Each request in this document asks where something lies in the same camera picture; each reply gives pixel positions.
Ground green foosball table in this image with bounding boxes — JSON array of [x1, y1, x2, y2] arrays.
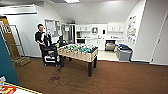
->
[[57, 44, 99, 78]]

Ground brown cardboard box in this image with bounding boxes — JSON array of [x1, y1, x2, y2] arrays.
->
[[14, 56, 32, 67]]

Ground black built-in microwave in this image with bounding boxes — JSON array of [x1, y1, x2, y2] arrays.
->
[[76, 38, 86, 45]]

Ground black tangled floor cable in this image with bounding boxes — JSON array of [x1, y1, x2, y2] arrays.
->
[[48, 65, 68, 91]]

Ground notice board with posters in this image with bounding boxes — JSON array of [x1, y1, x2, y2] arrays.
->
[[125, 15, 138, 46]]

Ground black wheeled cart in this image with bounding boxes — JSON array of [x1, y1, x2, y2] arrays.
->
[[39, 42, 65, 67]]

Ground grey arcade machine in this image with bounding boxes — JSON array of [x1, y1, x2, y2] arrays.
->
[[44, 18, 63, 44]]

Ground white two-door base cabinet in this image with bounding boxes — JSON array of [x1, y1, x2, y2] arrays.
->
[[84, 38, 106, 51]]

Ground white door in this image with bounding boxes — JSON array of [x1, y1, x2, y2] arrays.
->
[[150, 8, 168, 65]]

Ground grey trash bin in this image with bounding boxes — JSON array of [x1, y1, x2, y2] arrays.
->
[[116, 45, 132, 58], [117, 47, 134, 63]]

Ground brown wooden door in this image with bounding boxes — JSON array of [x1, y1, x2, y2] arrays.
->
[[0, 16, 22, 60]]

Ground person in dark clothes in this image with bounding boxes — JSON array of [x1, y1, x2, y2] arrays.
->
[[34, 23, 52, 58]]

